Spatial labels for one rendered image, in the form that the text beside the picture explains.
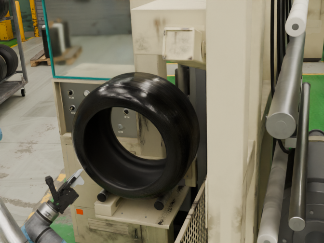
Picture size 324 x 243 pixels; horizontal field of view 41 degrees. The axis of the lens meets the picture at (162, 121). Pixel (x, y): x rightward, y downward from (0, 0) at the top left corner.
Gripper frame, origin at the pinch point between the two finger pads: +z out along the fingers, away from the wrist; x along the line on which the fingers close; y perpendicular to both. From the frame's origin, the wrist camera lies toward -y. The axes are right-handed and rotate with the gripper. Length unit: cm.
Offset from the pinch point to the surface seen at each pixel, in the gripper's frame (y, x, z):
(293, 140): 41, 65, 57
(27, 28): -195, -999, 188
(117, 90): -14.1, 24.5, 34.0
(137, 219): 34.5, 6.3, 0.3
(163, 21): -23, 72, 50
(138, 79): -10, 21, 44
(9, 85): -85, -480, 26
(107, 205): 20.7, 0.6, -4.0
